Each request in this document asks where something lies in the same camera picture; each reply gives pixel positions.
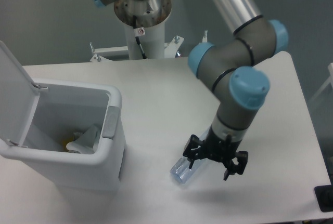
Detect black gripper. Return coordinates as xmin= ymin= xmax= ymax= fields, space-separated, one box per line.
xmin=183 ymin=127 xmax=248 ymax=181

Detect clear plastic water bottle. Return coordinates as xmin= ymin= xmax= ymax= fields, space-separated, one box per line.
xmin=169 ymin=129 xmax=211 ymax=186

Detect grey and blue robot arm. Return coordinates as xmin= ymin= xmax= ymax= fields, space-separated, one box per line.
xmin=93 ymin=0 xmax=288 ymax=183

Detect yellow and white trash pieces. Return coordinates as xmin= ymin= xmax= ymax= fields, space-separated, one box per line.
xmin=60 ymin=132 xmax=83 ymax=152

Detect white plastic trash can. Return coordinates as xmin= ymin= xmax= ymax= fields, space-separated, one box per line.
xmin=1 ymin=44 xmax=126 ymax=191

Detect black device at table edge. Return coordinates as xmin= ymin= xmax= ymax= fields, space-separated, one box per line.
xmin=314 ymin=185 xmax=332 ymax=213

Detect white frame at right edge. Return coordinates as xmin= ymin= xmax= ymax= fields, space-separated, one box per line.
xmin=309 ymin=63 xmax=332 ymax=109

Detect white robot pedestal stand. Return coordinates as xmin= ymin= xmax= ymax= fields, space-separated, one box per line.
xmin=90 ymin=0 xmax=184 ymax=62

